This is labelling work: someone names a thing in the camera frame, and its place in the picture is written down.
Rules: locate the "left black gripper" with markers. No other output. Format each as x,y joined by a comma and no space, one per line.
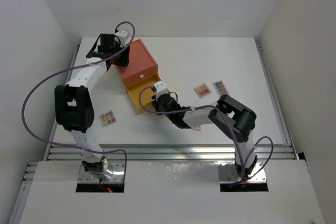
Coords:
124,60

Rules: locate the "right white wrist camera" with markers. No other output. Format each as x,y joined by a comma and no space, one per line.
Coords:
160,88

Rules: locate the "orange eyeshadow palette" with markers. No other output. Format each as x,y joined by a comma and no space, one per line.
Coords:
202,90

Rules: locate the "aluminium rail frame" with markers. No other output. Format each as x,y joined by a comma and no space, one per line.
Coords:
173,153

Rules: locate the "round-pan brown eyeshadow palette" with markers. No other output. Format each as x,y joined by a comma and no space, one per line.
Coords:
107,118

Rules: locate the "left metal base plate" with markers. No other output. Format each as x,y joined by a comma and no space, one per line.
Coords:
115,175

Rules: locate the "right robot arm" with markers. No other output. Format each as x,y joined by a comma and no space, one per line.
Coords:
232,118

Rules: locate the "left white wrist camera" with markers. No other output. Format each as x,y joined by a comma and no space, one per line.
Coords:
122,36

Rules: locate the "orange drawer box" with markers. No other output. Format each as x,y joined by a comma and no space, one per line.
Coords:
141,64

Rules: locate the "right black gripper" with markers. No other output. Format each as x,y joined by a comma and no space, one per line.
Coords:
156,104

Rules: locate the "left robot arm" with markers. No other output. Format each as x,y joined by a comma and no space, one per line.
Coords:
73,105

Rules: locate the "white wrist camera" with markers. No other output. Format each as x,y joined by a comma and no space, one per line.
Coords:
122,36
160,88

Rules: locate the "long brown eyeshadow palette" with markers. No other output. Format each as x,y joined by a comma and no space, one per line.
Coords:
220,88

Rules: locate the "yellow drawer box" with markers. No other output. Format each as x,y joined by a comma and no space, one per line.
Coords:
146,97

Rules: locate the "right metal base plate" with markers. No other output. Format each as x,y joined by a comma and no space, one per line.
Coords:
228,174

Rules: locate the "metal base plate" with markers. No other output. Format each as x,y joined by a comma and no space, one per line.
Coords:
115,175
228,174

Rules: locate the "colourful eyeshadow palette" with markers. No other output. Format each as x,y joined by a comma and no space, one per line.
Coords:
197,128

